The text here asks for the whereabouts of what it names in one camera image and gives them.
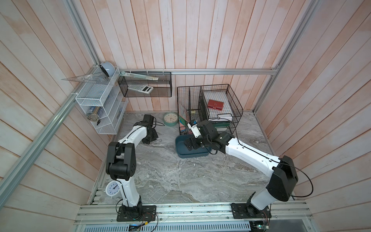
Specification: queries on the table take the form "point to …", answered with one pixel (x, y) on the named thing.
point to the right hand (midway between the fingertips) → (190, 139)
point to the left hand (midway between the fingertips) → (154, 139)
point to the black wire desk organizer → (195, 99)
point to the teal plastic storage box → (183, 152)
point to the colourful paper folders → (183, 118)
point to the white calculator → (141, 88)
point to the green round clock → (170, 119)
